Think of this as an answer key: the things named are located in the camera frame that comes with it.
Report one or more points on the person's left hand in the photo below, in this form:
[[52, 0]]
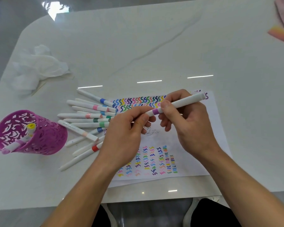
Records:
[[123, 139]]

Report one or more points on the person's right hand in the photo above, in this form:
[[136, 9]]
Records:
[[194, 130]]

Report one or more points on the purple banded white marker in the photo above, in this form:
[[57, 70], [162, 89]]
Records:
[[189, 100]]

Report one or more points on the bunch of white markers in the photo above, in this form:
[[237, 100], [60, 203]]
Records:
[[82, 115]]

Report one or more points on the red banded white marker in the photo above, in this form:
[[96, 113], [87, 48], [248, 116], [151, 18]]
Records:
[[78, 159]]

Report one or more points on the peach banded white marker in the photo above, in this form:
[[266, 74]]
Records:
[[73, 127]]

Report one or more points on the pink perforated pen holder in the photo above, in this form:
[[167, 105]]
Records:
[[49, 139]]

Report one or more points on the yellow banded white marker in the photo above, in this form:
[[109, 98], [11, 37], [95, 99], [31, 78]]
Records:
[[31, 127]]

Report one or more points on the lilac banded white marker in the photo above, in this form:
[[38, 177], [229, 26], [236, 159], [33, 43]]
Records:
[[11, 146]]

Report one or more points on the person's left forearm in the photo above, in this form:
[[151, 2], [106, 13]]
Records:
[[78, 200]]

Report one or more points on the person's right forearm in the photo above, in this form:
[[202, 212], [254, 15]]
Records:
[[250, 193]]

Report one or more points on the person's right white shoe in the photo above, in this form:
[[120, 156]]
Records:
[[190, 210]]

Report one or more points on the black trousers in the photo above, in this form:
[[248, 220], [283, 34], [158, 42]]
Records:
[[215, 217]]

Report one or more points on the crumpled white tissue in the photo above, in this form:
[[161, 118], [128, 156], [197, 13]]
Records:
[[40, 66]]

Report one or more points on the pink yellow eraser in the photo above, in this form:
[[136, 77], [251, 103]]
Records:
[[280, 34]]

